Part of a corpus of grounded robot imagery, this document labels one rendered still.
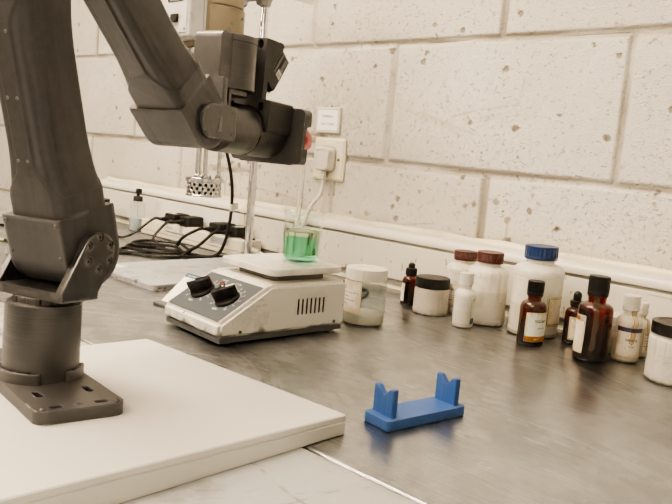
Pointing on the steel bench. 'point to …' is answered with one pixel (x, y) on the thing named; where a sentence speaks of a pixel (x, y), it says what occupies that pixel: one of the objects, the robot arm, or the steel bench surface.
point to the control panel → (213, 300)
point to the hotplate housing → (270, 308)
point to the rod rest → (446, 398)
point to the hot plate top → (269, 262)
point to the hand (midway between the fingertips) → (305, 141)
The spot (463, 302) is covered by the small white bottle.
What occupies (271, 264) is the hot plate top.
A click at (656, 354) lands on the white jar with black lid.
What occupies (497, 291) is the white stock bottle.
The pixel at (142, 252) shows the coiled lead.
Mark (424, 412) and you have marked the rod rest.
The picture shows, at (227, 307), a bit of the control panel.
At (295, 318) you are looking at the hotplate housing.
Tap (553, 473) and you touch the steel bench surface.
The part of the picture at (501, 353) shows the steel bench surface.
